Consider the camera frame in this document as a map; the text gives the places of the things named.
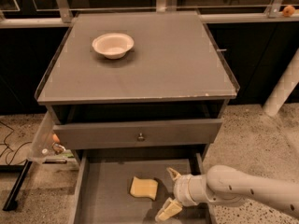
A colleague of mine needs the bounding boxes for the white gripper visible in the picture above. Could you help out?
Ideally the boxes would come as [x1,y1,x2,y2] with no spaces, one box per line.
[155,167,207,222]

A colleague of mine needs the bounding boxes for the yellow sponge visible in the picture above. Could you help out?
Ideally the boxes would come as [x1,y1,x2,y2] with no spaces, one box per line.
[130,176,158,201]

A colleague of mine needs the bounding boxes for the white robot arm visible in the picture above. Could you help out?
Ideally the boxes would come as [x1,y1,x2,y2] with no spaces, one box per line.
[156,56,299,223]

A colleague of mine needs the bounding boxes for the grey upper drawer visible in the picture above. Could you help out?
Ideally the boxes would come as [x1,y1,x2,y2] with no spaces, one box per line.
[53,119,222,149]

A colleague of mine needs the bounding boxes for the round metal drawer knob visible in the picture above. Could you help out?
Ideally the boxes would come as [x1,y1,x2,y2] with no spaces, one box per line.
[137,133,145,142]

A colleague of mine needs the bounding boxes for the open grey middle drawer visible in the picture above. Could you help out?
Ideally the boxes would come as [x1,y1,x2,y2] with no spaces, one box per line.
[68,155,216,224]

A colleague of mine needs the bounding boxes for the grey drawer cabinet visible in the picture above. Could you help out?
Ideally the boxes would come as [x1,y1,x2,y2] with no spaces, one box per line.
[34,10,241,224]

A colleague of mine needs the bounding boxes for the small orange object in bin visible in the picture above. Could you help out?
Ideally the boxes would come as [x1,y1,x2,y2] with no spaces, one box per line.
[52,133,60,144]

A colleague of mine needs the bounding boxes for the clear plastic side bin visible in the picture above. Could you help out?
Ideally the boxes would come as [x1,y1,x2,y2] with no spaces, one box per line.
[28,113,75,164]

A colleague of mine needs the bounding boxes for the white paper bowl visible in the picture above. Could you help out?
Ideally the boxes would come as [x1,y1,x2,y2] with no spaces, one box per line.
[92,33,135,60]

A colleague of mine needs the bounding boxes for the black metal floor bar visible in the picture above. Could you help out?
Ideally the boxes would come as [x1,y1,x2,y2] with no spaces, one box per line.
[0,160,32,212]

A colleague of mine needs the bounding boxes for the black floor cables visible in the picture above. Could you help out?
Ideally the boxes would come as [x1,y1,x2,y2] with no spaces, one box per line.
[0,119,33,166]

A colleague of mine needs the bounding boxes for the metal railing frame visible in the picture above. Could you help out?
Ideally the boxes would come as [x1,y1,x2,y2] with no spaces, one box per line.
[0,0,299,28]

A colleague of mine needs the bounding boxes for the orange ball on rail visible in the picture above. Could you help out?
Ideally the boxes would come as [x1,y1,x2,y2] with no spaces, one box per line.
[282,6,295,17]

